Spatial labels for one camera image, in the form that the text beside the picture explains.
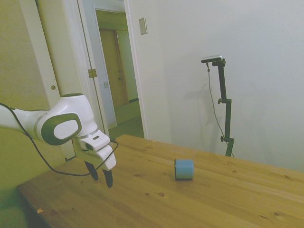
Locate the white door frame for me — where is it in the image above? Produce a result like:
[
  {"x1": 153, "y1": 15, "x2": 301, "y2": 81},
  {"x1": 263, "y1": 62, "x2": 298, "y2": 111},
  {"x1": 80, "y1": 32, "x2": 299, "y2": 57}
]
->
[{"x1": 123, "y1": 0, "x2": 150, "y2": 140}]

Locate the blue enamel mug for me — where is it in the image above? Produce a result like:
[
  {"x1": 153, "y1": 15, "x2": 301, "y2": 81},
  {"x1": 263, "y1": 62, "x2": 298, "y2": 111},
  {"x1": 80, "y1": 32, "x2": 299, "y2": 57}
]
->
[{"x1": 174, "y1": 159, "x2": 195, "y2": 181}]

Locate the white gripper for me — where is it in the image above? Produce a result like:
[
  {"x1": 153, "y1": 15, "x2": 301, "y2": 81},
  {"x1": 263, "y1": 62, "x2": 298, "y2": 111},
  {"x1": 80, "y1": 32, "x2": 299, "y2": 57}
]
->
[{"x1": 72, "y1": 137, "x2": 117, "y2": 189}]

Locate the white door with knob hole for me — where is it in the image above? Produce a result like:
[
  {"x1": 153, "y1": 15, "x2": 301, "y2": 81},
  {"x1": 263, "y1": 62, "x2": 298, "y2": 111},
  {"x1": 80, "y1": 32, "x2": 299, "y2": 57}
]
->
[{"x1": 20, "y1": 0, "x2": 111, "y2": 162}]

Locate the beige wall switch plate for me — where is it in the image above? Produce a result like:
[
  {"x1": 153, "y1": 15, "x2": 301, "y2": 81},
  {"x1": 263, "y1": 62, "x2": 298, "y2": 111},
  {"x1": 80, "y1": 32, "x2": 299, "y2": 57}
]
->
[{"x1": 138, "y1": 17, "x2": 148, "y2": 36}]

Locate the black jointed camera stand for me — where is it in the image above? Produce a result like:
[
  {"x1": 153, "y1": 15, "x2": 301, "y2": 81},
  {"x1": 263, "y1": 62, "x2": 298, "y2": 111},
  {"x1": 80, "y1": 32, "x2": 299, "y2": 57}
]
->
[{"x1": 211, "y1": 59, "x2": 236, "y2": 157}]

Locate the pale blue open door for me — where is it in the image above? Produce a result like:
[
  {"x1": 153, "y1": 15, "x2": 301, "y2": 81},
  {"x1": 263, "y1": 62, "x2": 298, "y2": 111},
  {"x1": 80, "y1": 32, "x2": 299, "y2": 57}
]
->
[{"x1": 80, "y1": 0, "x2": 117, "y2": 130}]

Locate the grey stereo camera bar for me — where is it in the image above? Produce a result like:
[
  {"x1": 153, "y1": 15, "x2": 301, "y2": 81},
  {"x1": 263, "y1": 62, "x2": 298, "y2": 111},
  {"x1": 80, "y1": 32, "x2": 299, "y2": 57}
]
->
[{"x1": 201, "y1": 55, "x2": 224, "y2": 64}]

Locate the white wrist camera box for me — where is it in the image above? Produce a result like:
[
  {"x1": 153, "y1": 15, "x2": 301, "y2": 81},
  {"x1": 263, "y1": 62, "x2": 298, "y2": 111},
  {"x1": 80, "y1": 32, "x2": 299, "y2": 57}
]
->
[{"x1": 80, "y1": 133, "x2": 111, "y2": 152}]

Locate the brown wooden hallway door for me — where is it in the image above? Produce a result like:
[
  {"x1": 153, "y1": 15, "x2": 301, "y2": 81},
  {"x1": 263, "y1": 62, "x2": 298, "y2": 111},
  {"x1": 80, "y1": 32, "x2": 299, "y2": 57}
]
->
[{"x1": 99, "y1": 28, "x2": 130, "y2": 106}]

